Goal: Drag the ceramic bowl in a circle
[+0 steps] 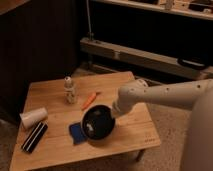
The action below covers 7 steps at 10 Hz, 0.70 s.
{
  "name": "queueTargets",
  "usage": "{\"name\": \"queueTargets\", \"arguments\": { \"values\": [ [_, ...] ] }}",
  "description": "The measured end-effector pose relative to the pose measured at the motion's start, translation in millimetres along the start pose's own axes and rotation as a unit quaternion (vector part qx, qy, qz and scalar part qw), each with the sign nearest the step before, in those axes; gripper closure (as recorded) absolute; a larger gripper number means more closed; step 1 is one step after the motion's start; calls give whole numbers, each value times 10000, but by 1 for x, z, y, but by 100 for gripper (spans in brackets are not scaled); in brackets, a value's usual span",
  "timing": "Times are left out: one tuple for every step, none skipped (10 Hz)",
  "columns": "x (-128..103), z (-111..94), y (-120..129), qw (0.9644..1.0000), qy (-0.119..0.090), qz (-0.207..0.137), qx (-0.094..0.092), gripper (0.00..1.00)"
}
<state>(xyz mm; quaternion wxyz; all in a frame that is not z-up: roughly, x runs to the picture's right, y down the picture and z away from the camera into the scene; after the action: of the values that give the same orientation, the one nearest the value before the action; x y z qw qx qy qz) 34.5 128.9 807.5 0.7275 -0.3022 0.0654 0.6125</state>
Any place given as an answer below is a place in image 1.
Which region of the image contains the black ceramic bowl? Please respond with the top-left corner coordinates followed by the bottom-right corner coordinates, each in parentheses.
top-left (81, 105), bottom-right (115, 140)

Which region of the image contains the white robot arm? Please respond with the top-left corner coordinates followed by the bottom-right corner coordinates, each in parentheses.
top-left (111, 79), bottom-right (213, 171)

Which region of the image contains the orange carrot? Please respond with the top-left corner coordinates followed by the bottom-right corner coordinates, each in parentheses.
top-left (81, 92), bottom-right (100, 111)

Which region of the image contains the wooden low table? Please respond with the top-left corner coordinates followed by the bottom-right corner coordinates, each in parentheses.
top-left (9, 71), bottom-right (162, 171)

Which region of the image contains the blue sponge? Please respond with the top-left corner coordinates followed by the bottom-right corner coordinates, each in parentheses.
top-left (69, 122), bottom-right (87, 145)

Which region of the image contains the small clear bottle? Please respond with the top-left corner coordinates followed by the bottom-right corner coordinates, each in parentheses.
top-left (64, 76), bottom-right (77, 104)

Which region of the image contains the white paper cup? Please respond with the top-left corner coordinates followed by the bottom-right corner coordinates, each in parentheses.
top-left (20, 108), bottom-right (48, 129)

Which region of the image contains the black striped case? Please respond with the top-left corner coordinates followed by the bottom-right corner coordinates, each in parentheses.
top-left (21, 122), bottom-right (48, 153)

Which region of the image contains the upper shelf board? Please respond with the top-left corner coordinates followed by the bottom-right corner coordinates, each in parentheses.
top-left (92, 0), bottom-right (213, 21)

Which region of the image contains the metal pole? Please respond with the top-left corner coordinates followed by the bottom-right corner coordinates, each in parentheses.
top-left (86, 0), bottom-right (94, 41)

